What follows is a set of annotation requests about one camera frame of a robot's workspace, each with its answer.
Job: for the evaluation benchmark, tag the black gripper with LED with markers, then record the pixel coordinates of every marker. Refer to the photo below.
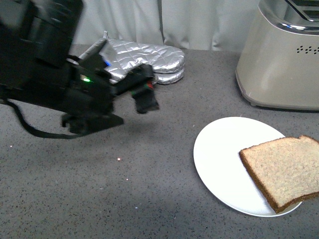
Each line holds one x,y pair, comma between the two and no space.
89,96

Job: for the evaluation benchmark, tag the slice of brown-crust bread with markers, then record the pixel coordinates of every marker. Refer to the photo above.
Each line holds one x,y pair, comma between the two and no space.
285,170

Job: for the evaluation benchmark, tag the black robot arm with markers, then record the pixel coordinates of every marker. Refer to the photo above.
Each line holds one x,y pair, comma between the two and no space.
37,68

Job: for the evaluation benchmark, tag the cream and chrome toaster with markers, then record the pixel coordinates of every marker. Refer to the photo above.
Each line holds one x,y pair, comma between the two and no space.
279,65

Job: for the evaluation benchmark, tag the lower silver quilted oven mitt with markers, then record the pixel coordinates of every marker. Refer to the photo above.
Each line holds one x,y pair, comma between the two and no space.
161,78

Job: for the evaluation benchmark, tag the silver quilted oven mitt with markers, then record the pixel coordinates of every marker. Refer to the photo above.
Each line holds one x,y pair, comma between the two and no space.
125,55
161,78

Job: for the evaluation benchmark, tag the upper silver quilted oven mitt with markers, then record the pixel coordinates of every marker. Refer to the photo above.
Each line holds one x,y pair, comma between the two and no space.
125,55

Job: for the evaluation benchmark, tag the left grey curtain panel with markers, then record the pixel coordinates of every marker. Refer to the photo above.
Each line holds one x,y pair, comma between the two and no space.
129,20

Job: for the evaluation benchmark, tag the grey curtain panel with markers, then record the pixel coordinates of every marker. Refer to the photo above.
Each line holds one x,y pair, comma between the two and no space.
129,20
218,25

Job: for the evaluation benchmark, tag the right grey curtain panel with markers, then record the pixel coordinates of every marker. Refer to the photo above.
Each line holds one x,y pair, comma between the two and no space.
218,25

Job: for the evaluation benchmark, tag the white round plate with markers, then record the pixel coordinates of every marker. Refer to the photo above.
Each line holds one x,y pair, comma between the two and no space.
218,164

